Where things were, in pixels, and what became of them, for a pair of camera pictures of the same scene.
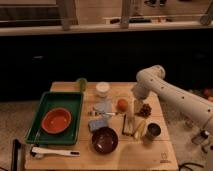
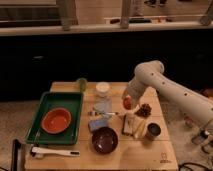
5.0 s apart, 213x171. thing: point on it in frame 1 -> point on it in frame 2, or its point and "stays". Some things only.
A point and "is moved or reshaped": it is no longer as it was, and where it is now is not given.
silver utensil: x=101 y=113 stays
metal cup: x=153 y=131 stays
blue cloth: x=96 y=123 stays
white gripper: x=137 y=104 -> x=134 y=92
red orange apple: x=122 y=105 is moved or reshaped
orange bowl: x=56 y=120 stays
